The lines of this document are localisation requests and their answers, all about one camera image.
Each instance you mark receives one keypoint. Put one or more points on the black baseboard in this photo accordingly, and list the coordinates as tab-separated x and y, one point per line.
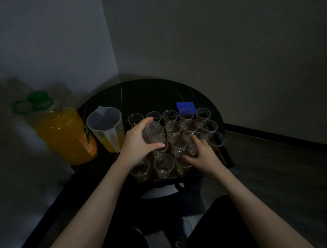
276	136

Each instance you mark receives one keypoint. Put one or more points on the clear plastic measuring jug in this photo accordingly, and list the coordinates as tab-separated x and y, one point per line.
104	125

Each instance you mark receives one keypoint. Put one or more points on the dark rectangular tray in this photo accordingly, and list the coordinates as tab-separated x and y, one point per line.
226	155

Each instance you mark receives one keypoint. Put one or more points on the white table base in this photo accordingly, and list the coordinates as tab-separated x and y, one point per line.
158	193

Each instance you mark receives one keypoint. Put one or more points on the orange juice bottle green cap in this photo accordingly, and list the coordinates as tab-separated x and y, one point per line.
61	132

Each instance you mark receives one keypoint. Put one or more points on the person's right thumb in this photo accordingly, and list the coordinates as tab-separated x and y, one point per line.
188	159

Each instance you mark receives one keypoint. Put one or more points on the person's left hand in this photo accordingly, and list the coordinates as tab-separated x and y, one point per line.
131	148

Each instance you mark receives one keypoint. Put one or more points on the person's right hand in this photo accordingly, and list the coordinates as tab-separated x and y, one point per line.
205	159

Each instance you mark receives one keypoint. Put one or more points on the person's left thumb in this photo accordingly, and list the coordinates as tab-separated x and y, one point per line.
154	147

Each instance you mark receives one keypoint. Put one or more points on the blue cloth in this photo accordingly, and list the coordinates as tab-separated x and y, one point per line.
186	105

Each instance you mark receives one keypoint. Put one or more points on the clear plastic cup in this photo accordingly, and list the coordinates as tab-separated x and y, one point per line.
154	132

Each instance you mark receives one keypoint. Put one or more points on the person's left forearm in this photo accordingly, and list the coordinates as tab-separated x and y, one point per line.
99	204

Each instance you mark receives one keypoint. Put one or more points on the person's black trousers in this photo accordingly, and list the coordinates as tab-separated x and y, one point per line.
222	224

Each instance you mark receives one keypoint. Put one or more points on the person's right forearm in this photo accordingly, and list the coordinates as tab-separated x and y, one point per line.
255	207

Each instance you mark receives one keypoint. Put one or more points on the group of clear plastic cups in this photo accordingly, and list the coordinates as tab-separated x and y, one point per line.
178	127

